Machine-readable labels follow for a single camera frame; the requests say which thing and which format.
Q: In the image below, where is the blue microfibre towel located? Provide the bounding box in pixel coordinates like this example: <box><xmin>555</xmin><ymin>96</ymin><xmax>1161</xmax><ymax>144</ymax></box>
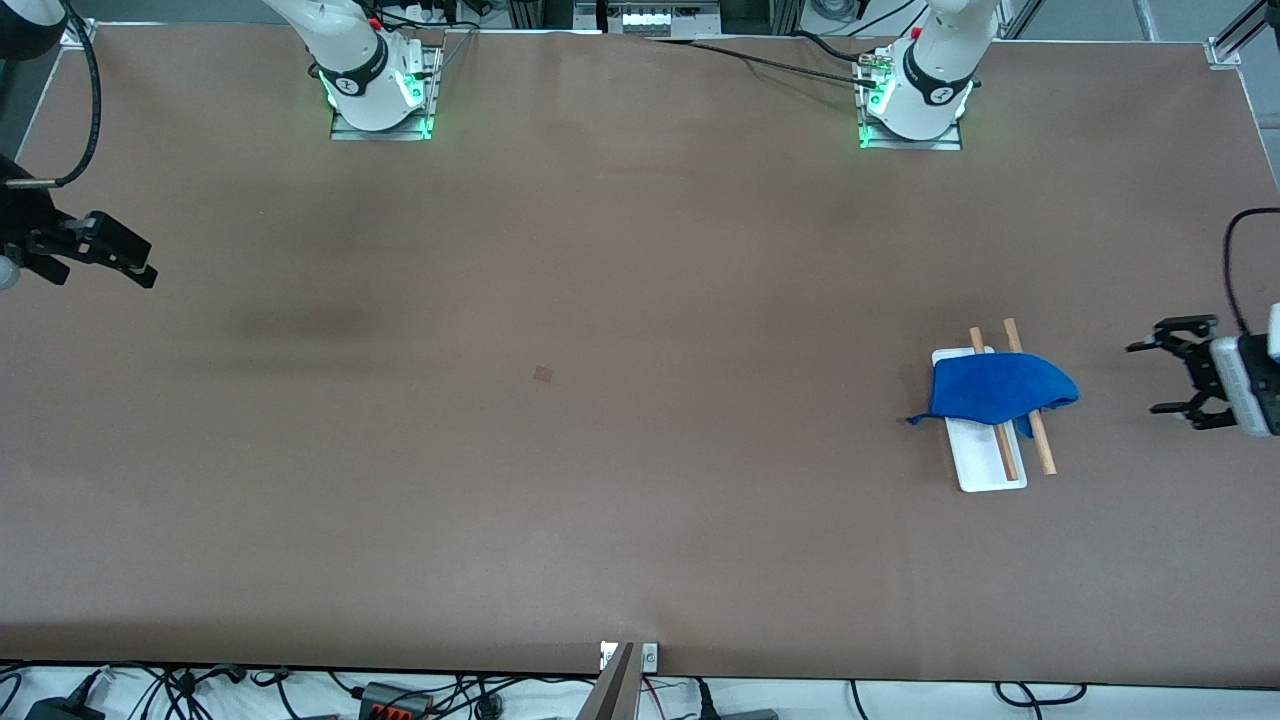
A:
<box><xmin>905</xmin><ymin>350</ymin><xmax>1081</xmax><ymax>441</ymax></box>

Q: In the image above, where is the wooden rack rod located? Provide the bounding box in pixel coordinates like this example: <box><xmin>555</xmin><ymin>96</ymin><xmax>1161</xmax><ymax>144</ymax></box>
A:
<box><xmin>969</xmin><ymin>327</ymin><xmax>1019</xmax><ymax>482</ymax></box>
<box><xmin>1004</xmin><ymin>318</ymin><xmax>1058</xmax><ymax>476</ymax></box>

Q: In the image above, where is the white towel rack base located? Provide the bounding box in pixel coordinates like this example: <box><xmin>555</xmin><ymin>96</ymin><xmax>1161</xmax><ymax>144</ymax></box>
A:
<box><xmin>932</xmin><ymin>346</ymin><xmax>1029</xmax><ymax>493</ymax></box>

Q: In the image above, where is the black power adapter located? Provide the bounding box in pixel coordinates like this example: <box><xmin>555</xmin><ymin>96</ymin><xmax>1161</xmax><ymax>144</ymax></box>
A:
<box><xmin>25</xmin><ymin>697</ymin><xmax>106</xmax><ymax>720</ymax></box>

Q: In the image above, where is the black box with orange connectors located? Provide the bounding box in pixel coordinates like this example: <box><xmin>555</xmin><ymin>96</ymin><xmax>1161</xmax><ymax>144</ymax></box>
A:
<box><xmin>358</xmin><ymin>682</ymin><xmax>433</xmax><ymax>720</ymax></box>

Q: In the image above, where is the white power strip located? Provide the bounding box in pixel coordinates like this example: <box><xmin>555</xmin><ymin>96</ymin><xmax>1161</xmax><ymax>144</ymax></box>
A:
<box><xmin>598</xmin><ymin>0</ymin><xmax>723</xmax><ymax>37</ymax></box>

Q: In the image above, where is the aluminium frame profile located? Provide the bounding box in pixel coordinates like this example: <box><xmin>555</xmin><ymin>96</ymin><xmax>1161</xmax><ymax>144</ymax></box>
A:
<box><xmin>1215</xmin><ymin>0</ymin><xmax>1280</xmax><ymax>56</ymax></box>

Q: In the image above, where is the black looped floor cable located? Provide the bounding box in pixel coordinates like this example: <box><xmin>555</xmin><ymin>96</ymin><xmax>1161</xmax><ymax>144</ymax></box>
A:
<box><xmin>993</xmin><ymin>682</ymin><xmax>1088</xmax><ymax>707</ymax></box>

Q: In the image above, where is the long black table cable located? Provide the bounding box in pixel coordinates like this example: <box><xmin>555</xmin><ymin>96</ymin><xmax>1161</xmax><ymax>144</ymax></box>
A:
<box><xmin>648</xmin><ymin>38</ymin><xmax>883</xmax><ymax>89</ymax></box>

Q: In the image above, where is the grey camera stand pole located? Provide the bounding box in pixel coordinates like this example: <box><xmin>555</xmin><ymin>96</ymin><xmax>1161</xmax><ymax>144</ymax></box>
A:
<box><xmin>575</xmin><ymin>642</ymin><xmax>641</xmax><ymax>720</ymax></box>

